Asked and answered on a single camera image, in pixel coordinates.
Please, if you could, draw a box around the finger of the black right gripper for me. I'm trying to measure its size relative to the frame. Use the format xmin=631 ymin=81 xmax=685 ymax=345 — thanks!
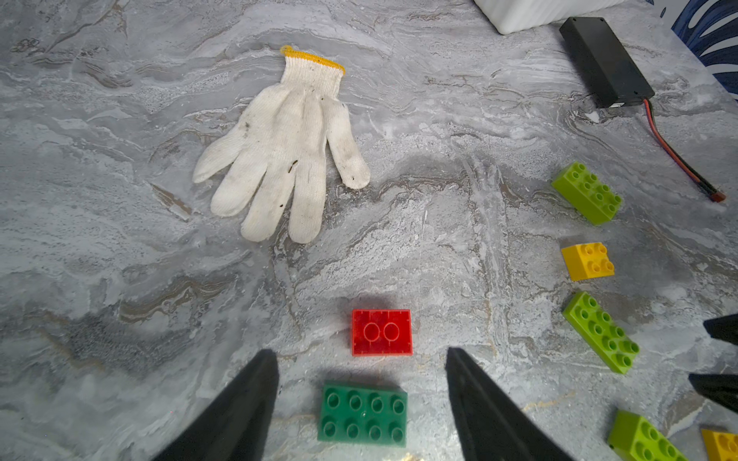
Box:
xmin=703 ymin=314 xmax=738 ymax=346
xmin=688 ymin=374 xmax=738 ymax=413

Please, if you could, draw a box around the lime green long lego brick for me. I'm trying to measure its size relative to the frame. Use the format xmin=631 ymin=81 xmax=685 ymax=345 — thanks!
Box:
xmin=563 ymin=291 xmax=640 ymax=375

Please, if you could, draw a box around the black battery box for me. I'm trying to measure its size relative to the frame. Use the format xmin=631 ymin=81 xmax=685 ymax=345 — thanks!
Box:
xmin=559 ymin=17 xmax=655 ymax=108

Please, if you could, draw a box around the yellow long lego brick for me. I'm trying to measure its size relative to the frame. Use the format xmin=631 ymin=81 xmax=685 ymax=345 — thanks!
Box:
xmin=701 ymin=428 xmax=738 ymax=461

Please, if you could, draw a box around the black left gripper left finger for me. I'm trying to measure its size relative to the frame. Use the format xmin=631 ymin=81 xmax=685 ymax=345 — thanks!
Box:
xmin=155 ymin=349 xmax=279 ymax=460

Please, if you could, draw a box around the dark green lego brick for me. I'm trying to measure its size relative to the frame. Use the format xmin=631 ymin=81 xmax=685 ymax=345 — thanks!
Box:
xmin=317 ymin=381 xmax=409 ymax=448

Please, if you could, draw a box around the white knit work glove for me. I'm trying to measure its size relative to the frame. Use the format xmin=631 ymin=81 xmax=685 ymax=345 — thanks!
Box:
xmin=192 ymin=46 xmax=371 ymax=244

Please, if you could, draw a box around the lime green lego brick front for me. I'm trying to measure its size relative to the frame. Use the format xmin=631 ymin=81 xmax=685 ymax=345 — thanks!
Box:
xmin=607 ymin=409 xmax=687 ymax=461

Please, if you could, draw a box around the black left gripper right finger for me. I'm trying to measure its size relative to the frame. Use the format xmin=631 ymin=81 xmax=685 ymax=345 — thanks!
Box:
xmin=446 ymin=348 xmax=571 ymax=460

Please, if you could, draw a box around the red lego brick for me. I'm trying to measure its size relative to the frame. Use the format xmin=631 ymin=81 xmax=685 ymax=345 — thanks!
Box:
xmin=351 ymin=309 xmax=413 ymax=357

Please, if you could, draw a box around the small yellow lego brick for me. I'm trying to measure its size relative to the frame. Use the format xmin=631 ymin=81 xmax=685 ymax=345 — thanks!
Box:
xmin=561 ymin=242 xmax=614 ymax=282

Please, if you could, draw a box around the brown lid tool box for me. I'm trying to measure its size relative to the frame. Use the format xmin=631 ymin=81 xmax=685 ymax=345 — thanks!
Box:
xmin=475 ymin=0 xmax=624 ymax=35

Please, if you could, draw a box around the red battery cable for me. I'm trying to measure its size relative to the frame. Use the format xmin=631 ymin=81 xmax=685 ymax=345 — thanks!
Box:
xmin=642 ymin=97 xmax=728 ymax=204

